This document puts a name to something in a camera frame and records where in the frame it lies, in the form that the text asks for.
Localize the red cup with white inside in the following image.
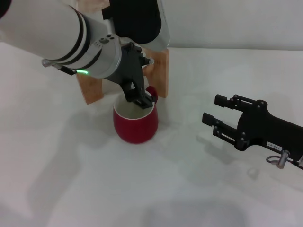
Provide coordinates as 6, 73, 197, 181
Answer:
113, 86, 160, 144

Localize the black cable with metal plug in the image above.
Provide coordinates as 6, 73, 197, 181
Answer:
42, 59, 77, 76
266, 150, 303, 170

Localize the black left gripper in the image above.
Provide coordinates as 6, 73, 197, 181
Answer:
104, 42, 158, 110

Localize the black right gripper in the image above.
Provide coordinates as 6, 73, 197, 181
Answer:
202, 94, 303, 162

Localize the wooden dispenser stand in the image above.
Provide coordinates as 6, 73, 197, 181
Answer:
76, 48, 170, 105

